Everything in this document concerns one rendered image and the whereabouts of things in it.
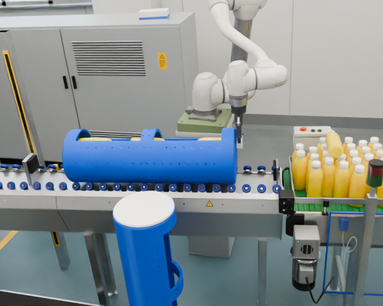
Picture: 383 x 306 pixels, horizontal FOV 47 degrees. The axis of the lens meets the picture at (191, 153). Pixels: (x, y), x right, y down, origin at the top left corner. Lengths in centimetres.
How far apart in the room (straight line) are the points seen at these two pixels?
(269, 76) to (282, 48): 279
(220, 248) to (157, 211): 131
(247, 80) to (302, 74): 290
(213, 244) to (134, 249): 130
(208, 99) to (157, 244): 110
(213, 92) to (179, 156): 71
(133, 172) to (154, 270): 50
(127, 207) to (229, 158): 53
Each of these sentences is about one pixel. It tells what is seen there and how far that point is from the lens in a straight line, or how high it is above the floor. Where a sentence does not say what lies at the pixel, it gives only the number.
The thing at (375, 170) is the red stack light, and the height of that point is 124.
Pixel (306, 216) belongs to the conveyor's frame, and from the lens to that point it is 218.
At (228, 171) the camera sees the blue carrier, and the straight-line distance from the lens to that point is 215.
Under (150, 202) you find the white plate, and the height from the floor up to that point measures 104.
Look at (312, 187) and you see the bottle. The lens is 222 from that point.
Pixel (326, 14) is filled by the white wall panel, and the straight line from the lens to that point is 480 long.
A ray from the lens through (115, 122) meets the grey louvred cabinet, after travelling 418.
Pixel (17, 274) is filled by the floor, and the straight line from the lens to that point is 355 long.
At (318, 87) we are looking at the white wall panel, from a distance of 500.
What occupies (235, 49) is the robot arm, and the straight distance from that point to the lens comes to 264.
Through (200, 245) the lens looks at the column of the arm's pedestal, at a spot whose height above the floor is 9.
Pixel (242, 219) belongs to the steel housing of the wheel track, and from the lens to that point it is 232.
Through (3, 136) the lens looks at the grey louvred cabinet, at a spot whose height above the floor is 35.
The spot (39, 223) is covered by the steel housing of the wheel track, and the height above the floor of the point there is 70.
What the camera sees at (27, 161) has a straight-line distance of 256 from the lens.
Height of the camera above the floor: 217
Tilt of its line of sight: 28 degrees down
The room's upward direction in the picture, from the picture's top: 5 degrees counter-clockwise
